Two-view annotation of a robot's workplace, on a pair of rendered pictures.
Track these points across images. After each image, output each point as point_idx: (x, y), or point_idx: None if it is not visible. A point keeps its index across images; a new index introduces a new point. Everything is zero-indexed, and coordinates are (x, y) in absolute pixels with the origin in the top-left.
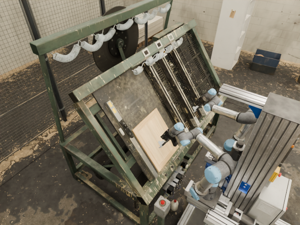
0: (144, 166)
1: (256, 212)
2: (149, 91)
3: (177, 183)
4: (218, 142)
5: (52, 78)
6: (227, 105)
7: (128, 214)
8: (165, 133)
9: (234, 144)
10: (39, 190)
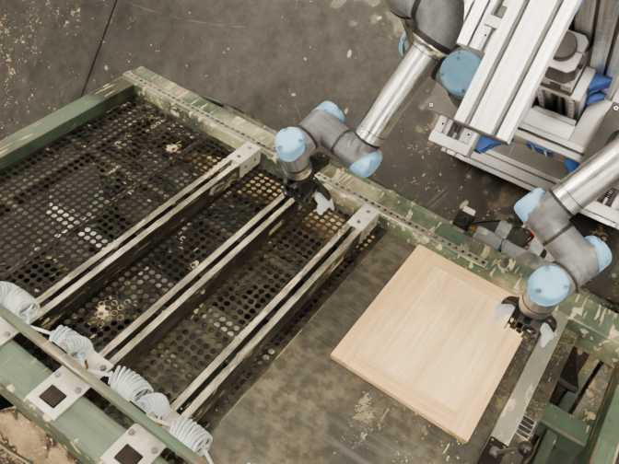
0: (548, 365)
1: None
2: (275, 397)
3: None
4: (275, 96)
5: None
6: (110, 59)
7: (591, 371)
8: (526, 327)
9: (558, 65)
10: None
